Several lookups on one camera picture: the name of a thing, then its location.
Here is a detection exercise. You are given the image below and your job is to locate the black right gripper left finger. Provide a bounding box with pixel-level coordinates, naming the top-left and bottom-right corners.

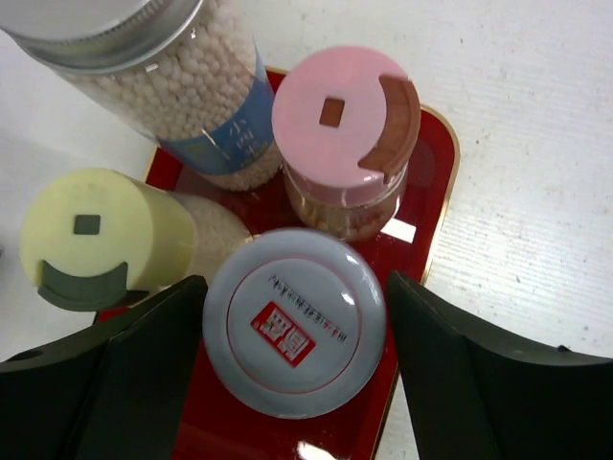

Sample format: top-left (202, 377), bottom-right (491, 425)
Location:
top-left (1, 276), bottom-right (207, 459)

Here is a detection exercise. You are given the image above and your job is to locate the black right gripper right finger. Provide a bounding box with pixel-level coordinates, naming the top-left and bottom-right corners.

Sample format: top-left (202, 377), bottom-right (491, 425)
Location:
top-left (385, 272), bottom-right (612, 459)

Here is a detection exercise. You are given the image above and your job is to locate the yellow-lid spice bottle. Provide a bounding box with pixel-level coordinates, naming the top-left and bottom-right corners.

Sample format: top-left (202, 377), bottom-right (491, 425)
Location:
top-left (19, 168), bottom-right (253, 311)

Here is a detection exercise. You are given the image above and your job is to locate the pink-lid spice jar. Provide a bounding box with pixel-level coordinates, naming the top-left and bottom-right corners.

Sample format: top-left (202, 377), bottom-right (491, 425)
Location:
top-left (272, 45), bottom-right (421, 242)

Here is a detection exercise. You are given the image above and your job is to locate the tall silver-lid bottle blue label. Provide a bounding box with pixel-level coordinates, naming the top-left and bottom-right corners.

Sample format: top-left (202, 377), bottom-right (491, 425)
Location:
top-left (1, 0), bottom-right (281, 192)

